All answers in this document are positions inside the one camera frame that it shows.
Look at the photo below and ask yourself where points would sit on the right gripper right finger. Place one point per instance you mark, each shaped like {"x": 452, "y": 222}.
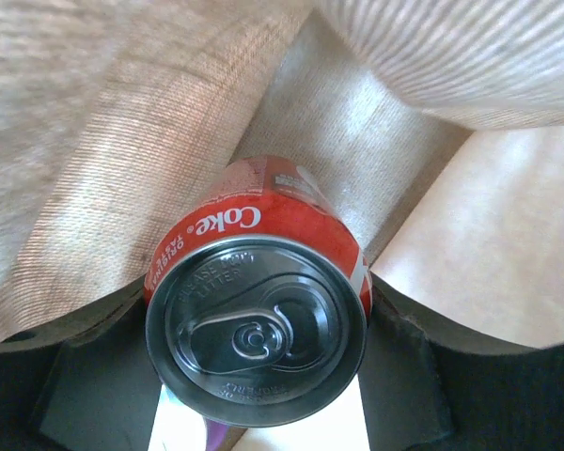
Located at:
{"x": 429, "y": 383}

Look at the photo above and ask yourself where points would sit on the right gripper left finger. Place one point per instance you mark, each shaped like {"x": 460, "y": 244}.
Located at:
{"x": 81, "y": 382}

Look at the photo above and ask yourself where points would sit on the red cola can back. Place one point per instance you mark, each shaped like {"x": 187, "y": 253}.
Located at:
{"x": 258, "y": 299}

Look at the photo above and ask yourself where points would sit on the burlap canvas bag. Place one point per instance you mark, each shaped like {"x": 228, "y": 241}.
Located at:
{"x": 434, "y": 129}

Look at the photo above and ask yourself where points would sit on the purple soda can left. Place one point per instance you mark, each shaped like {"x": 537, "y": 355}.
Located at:
{"x": 216, "y": 434}

